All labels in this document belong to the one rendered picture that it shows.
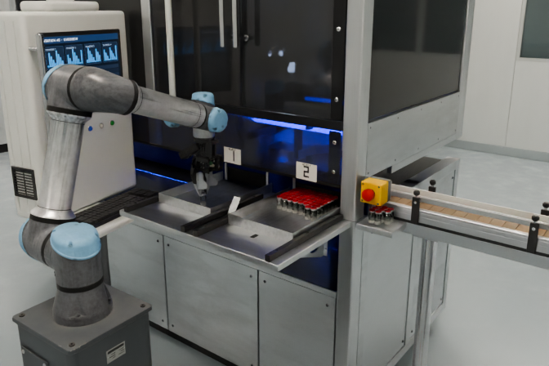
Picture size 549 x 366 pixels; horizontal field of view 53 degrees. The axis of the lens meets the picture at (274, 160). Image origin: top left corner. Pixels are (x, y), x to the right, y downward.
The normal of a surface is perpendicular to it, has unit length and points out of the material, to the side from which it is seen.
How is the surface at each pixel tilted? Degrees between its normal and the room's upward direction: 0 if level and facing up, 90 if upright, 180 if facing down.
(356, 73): 90
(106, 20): 90
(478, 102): 90
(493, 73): 90
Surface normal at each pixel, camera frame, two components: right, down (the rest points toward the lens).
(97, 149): 0.89, 0.12
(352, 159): -0.61, 0.22
